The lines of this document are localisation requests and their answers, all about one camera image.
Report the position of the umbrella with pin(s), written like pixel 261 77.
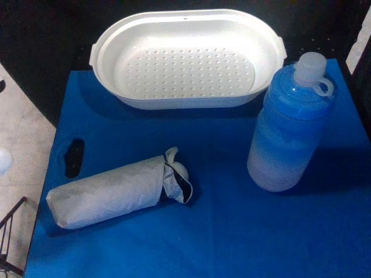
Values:
pixel 107 194

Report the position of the blue bottle with translucent cap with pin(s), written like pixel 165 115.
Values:
pixel 284 139

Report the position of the blue table mat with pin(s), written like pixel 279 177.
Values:
pixel 220 226

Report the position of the white oval perforated basin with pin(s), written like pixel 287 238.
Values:
pixel 185 72

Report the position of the black metal rack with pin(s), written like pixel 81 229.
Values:
pixel 8 217

